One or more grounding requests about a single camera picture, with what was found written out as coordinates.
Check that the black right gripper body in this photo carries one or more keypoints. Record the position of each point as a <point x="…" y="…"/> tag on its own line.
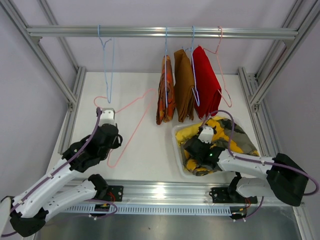
<point x="206" y="145"/>

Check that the orange brown camouflage trousers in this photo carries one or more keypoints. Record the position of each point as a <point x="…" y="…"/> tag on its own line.
<point x="162" y="114"/>

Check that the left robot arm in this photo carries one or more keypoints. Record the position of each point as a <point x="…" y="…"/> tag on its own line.
<point x="36" y="206"/>

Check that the red trousers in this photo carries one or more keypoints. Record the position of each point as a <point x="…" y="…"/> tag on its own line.
<point x="208" y="87"/>

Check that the aluminium frame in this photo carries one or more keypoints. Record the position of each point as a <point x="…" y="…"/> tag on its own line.
<point x="291" y="37"/>

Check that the pink hanger of yellow camouflage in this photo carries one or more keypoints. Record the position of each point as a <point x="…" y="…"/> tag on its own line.
<point x="131" y="113"/>

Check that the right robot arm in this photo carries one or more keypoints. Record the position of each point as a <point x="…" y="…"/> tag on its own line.
<point x="277" y="176"/>

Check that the pink hanger of red trousers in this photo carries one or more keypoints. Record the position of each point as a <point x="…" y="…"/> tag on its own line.
<point x="216" y="53"/>

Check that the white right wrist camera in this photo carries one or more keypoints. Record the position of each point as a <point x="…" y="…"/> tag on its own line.
<point x="206" y="134"/>

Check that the white plastic basket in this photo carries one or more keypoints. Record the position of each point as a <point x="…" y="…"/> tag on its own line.
<point x="178" y="153"/>

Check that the blue hanger of orange camouflage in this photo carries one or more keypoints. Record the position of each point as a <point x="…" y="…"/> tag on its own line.
<point x="165" y="68"/>

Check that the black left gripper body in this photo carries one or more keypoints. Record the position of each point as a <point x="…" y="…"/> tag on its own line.
<point x="104" y="153"/>

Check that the slotted cable duct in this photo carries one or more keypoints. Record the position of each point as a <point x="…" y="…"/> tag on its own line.
<point x="141" y="209"/>

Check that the yellow grey camouflage trousers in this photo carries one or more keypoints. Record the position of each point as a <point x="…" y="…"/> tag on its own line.
<point x="240" y="143"/>

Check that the blue hanger of brown trousers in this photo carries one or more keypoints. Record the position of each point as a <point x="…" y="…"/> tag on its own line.
<point x="191" y="49"/>

